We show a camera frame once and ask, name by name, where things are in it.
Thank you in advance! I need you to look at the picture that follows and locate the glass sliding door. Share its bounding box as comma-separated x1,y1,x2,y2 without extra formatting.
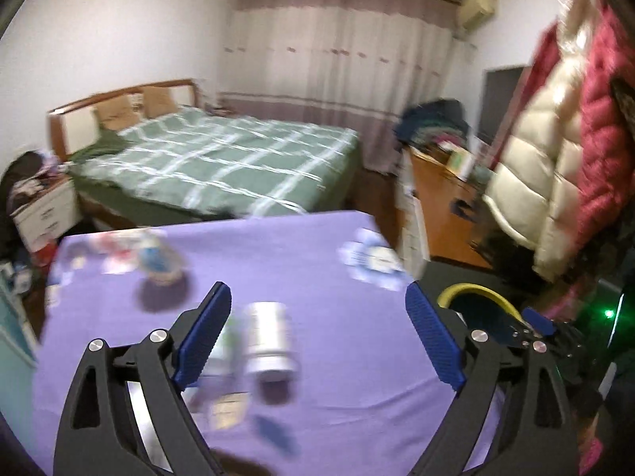
0,278,38,372

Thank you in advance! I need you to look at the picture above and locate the white down jacket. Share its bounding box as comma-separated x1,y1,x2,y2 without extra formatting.
483,0,591,283

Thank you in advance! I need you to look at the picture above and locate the black television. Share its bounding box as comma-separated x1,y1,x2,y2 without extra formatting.
479,65,529,144

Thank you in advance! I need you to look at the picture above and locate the dark clothes heap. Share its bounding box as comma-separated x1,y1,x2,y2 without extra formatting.
0,151,50,259

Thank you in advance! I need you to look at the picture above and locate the white tub blue label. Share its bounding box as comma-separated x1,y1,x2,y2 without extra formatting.
136,233,187,286

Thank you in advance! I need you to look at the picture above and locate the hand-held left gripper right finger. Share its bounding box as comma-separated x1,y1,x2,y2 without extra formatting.
404,282,581,476

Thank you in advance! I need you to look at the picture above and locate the pile of folded clothes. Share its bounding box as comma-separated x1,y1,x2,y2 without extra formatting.
394,99,470,152

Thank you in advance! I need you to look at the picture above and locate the beige air conditioner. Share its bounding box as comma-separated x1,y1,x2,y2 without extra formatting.
456,0,497,31

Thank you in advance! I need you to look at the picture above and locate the green white box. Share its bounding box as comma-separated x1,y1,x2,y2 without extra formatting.
446,151,474,182

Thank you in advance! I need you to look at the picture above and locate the brown pillow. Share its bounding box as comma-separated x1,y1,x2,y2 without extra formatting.
94,94,135,130
141,85,177,117

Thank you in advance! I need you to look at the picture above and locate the purple floral tablecloth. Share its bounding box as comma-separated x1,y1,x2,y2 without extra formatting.
32,209,502,476

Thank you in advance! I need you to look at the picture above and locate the white bottle green label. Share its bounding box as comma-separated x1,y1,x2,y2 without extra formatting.
206,310,251,390

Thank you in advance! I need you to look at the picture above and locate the red bucket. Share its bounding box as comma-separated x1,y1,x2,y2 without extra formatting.
30,240,58,269

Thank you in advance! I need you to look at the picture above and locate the wooden desk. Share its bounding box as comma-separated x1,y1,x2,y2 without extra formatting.
404,149,497,271

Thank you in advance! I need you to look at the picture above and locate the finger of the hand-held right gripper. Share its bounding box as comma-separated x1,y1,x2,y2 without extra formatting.
523,307,559,340

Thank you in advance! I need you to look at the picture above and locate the blue bin yellow rim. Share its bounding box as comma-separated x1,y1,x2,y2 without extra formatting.
437,282,524,353

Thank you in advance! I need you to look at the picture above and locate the dark green blanket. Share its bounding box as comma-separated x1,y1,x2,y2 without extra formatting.
67,129,127,162

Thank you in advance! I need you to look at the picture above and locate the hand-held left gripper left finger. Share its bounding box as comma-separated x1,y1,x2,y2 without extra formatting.
52,282,233,476

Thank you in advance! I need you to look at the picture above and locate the green plaid quilt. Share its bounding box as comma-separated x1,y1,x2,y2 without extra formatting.
67,105,360,219

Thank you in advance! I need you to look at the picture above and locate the red down jacket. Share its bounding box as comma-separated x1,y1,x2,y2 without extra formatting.
516,0,635,253

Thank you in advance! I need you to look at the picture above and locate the wooden bed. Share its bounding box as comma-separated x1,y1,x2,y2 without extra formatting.
47,78,363,229

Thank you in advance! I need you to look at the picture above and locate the white nightstand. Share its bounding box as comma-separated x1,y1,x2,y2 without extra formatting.
10,178,83,251

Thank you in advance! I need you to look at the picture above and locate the white paper cup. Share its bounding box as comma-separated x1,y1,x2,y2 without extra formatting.
243,301,301,382

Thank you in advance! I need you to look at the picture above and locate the pink white curtain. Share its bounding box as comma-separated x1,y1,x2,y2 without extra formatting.
218,0,460,174

